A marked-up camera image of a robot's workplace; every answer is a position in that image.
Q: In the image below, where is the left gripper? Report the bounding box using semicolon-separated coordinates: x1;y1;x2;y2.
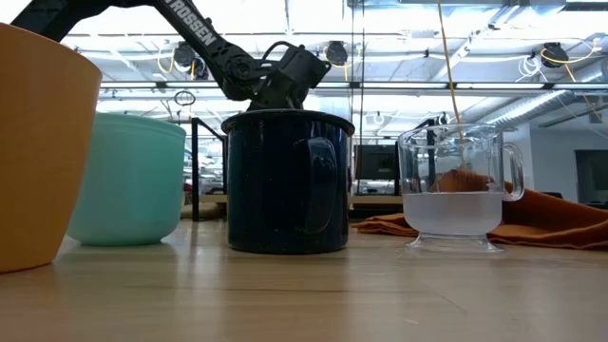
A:
249;45;333;111

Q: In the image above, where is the dark blue enamel mug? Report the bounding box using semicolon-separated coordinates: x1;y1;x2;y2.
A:
220;108;356;256

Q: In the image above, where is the turquoise mug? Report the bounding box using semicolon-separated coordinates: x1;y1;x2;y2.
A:
66;112;188;248

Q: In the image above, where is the clear plastic cup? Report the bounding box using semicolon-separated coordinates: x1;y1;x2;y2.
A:
397;122;526;253

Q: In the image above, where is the orange plastic cup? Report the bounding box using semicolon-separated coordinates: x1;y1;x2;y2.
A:
0;23;104;276

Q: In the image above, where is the thin black pole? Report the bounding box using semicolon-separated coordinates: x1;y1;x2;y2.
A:
358;0;366;196

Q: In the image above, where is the dark computer monitor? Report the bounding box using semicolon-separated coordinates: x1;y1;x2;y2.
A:
353;144;401;196

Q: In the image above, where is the beige cloth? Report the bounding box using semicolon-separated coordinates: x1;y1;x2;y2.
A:
180;202;228;221

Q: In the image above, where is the orange cloth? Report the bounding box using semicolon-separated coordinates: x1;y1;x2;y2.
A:
351;180;608;252

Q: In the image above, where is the black ceiling cable reel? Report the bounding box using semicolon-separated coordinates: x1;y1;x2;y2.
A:
324;41;350;68
173;41;210;81
541;41;570;68

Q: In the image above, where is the yellow cable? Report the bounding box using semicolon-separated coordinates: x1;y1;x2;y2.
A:
435;0;469;170

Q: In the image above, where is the dark wall screen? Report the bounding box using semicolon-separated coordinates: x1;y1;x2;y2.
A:
574;149;608;206

